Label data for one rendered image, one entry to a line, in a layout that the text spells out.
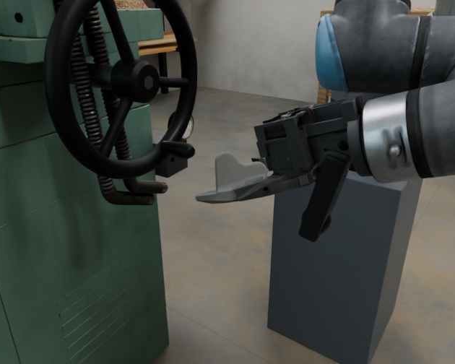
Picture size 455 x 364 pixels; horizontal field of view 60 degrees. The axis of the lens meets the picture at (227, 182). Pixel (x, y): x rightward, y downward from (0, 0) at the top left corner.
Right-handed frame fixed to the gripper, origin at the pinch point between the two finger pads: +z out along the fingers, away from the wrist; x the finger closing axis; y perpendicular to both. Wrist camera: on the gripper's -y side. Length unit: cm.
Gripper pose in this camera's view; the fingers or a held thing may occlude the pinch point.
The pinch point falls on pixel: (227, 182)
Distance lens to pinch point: 55.0
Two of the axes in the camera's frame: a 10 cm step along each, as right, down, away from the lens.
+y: -3.0, -9.3, -2.3
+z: -8.0, 1.1, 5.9
